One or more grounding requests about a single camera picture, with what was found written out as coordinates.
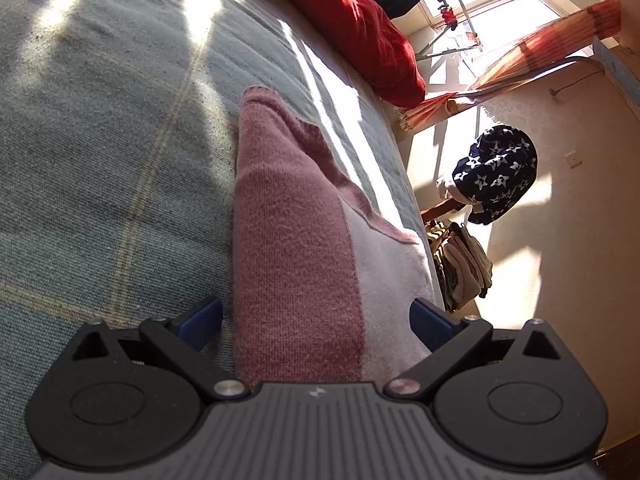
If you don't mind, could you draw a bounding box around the green plaid bed blanket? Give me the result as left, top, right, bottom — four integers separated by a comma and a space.
0, 0, 448, 480

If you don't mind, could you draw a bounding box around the metal drying rack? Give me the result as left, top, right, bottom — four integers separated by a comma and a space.
415, 0, 486, 86

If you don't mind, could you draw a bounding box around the orange curtain with fringe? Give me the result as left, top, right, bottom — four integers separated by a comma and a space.
397, 0, 623, 133

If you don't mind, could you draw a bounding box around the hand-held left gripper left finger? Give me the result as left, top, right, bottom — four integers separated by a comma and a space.
55, 296, 249, 402

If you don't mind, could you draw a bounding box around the red duvet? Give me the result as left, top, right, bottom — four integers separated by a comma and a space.
235, 0, 427, 109

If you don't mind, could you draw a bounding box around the wooden chair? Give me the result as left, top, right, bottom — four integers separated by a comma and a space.
420, 197, 468, 226

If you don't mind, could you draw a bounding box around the stack of folded clothes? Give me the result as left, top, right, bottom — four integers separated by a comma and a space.
427, 220, 493, 313

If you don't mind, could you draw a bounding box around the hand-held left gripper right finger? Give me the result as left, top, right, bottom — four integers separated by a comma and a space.
384, 297, 583, 403

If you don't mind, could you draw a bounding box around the navy star print garment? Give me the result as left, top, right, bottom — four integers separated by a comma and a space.
452, 125, 538, 226

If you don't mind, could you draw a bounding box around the pink and white knit sweater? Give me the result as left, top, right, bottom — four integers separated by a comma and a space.
231, 85, 446, 386

